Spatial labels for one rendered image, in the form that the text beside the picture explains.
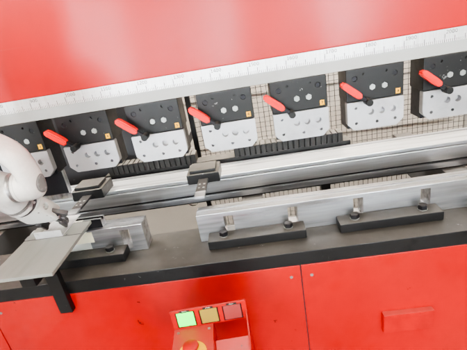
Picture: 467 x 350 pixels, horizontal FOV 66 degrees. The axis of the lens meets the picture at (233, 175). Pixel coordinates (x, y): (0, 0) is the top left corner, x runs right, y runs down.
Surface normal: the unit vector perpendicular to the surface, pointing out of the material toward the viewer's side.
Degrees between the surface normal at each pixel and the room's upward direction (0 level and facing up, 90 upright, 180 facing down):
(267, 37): 90
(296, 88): 90
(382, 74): 90
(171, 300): 90
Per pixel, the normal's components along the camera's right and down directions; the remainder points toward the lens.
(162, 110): -0.01, 0.39
